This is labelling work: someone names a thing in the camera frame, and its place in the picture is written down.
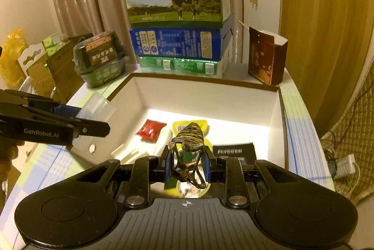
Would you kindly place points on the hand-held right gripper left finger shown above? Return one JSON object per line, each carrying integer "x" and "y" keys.
{"x": 168, "y": 163}

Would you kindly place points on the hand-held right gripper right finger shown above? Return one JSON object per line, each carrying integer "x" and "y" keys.
{"x": 207, "y": 165}

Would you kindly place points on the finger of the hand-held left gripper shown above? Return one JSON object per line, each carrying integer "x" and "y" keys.
{"x": 93, "y": 127}
{"x": 67, "y": 111}

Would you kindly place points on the clear plastic cup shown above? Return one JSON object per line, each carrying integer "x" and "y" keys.
{"x": 99, "y": 105}

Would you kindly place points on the black shaver box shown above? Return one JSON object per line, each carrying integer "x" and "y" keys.
{"x": 233, "y": 152}

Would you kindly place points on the white hair claw clip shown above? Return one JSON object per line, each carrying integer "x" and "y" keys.
{"x": 137, "y": 155}

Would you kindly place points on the red sauce packet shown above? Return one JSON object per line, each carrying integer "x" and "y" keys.
{"x": 150, "y": 130}

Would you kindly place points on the yellow green snack packet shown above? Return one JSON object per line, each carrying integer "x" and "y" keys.
{"x": 178, "y": 125}

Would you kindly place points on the white cardboard box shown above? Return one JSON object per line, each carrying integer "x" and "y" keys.
{"x": 204, "y": 98}

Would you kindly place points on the person's left hand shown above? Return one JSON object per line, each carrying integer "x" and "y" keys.
{"x": 7, "y": 163}

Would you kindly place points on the brown cardboard box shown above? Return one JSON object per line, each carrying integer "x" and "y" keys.
{"x": 61, "y": 68}

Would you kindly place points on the dark instant noodle bowl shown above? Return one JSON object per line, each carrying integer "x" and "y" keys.
{"x": 99, "y": 60}

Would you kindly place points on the white cardboard hanger piece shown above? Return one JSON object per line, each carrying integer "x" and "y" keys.
{"x": 32, "y": 58}

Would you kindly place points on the small green boxes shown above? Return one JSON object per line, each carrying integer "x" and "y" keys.
{"x": 51, "y": 44}

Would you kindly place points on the yellow plastic bag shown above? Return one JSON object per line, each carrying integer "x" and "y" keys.
{"x": 10, "y": 57}

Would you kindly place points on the green carton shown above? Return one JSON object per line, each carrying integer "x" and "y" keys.
{"x": 181, "y": 66}

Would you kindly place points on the blue carton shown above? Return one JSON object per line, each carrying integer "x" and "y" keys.
{"x": 175, "y": 42}

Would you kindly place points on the dark red gift box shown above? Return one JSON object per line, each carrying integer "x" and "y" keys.
{"x": 263, "y": 57}

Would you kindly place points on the white power strip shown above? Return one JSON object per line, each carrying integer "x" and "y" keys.
{"x": 346, "y": 165}

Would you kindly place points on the quilted beige mat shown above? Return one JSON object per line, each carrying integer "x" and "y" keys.
{"x": 359, "y": 121}

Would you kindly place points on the wooden wardrobe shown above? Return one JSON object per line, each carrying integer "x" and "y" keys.
{"x": 327, "y": 33}

